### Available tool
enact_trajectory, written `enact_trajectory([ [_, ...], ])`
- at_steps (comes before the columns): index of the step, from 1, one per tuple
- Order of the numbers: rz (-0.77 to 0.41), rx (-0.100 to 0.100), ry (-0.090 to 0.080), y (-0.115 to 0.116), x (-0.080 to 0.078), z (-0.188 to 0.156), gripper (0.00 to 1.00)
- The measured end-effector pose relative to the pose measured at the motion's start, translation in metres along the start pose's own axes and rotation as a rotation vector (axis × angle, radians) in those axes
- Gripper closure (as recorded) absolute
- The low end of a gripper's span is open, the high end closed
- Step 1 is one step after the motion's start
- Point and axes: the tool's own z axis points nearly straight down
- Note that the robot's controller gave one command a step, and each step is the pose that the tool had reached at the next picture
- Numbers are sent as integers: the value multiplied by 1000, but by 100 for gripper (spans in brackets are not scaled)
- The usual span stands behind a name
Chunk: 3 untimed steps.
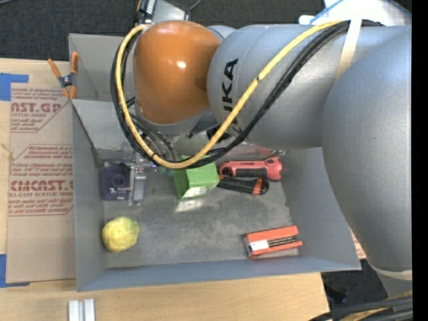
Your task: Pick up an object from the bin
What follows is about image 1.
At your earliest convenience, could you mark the orange stapler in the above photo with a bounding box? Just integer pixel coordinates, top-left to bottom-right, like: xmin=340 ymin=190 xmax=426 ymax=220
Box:
xmin=241 ymin=225 xmax=304 ymax=260

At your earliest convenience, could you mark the red and black hand tool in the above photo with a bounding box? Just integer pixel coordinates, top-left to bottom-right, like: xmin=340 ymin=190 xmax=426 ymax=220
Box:
xmin=218 ymin=156 xmax=284 ymax=182

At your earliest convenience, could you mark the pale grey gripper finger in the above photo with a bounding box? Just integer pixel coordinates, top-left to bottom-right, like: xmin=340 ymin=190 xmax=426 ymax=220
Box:
xmin=127 ymin=173 xmax=136 ymax=207
xmin=133 ymin=165 xmax=148 ymax=204

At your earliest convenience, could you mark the yellow ball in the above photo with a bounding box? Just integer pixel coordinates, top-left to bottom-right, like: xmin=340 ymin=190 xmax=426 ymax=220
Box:
xmin=101 ymin=216 xmax=140 ymax=253

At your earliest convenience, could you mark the purple box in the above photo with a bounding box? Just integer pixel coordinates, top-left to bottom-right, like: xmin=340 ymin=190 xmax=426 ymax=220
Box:
xmin=100 ymin=162 xmax=132 ymax=202

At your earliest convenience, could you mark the grey metal bin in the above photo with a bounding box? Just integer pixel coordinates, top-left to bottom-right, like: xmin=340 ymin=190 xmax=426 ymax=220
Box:
xmin=68 ymin=33 xmax=363 ymax=292

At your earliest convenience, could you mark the brown cardboard board red print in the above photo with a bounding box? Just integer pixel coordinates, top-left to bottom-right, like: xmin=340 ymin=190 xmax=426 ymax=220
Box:
xmin=0 ymin=58 xmax=78 ymax=288

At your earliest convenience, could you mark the green box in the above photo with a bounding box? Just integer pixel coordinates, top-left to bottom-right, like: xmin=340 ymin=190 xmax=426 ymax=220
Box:
xmin=173 ymin=155 xmax=221 ymax=201

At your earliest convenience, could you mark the black and orange utility knife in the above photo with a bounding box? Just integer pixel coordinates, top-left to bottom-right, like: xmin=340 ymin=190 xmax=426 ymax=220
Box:
xmin=216 ymin=175 xmax=270 ymax=196

